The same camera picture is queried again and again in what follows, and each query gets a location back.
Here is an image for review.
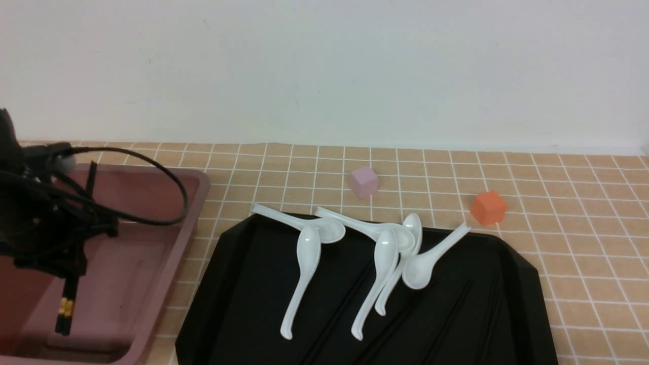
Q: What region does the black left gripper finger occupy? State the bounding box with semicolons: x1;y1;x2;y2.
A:
51;203;119;254

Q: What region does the white spoon long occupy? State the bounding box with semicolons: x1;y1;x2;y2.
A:
351;229;399;341
280;226;321;340

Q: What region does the white spoon far left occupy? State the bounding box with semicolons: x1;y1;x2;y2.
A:
250;203;346;243

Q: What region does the orange foam cube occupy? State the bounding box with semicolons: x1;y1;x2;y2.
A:
469;190;508;227

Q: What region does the black plastic tray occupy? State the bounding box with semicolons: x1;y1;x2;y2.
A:
175;215;558;364

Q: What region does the white spoon centre back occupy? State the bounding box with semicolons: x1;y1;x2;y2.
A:
315;206;416;252

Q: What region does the white spoon left long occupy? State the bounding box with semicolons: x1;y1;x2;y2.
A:
280;226;321;340

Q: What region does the white spoon centre long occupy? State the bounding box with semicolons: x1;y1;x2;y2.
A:
351;229;399;341

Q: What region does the pink foam cube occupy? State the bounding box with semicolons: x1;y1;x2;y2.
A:
348;165;379;199

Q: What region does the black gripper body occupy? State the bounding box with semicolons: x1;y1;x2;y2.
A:
1;108;76;257

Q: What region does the white spoon centre right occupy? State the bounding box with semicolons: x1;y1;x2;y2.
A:
375;213;422;316

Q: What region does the pink plastic bin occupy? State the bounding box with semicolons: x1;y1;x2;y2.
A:
1;168;209;364

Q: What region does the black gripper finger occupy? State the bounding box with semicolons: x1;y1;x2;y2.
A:
14;243;87;279

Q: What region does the black cable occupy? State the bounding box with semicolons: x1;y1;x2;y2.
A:
30;146;190;226

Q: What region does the black chopsticks gold band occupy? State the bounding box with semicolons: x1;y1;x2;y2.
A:
55;160;98;337

